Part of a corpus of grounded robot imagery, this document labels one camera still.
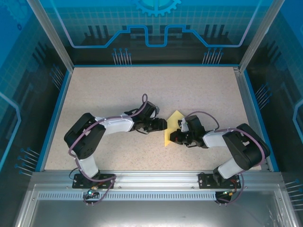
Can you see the pale yellow paper sheet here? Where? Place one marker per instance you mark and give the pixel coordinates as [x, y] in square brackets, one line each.
[171, 123]

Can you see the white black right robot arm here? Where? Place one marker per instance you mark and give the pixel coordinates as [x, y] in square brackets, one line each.
[214, 139]

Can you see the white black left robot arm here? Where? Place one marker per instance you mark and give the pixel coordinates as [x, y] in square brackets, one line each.
[116, 125]

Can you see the blue table edge strip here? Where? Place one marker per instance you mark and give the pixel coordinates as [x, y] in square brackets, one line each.
[255, 106]
[154, 66]
[55, 118]

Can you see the aluminium frame post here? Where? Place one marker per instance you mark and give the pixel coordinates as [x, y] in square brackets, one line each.
[55, 42]
[260, 35]

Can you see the slotted metal strip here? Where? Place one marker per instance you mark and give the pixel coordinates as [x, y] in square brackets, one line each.
[154, 196]

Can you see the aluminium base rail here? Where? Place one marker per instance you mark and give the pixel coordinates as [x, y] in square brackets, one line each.
[154, 179]

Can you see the aluminium table rail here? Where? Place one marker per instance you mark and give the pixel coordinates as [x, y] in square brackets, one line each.
[243, 89]

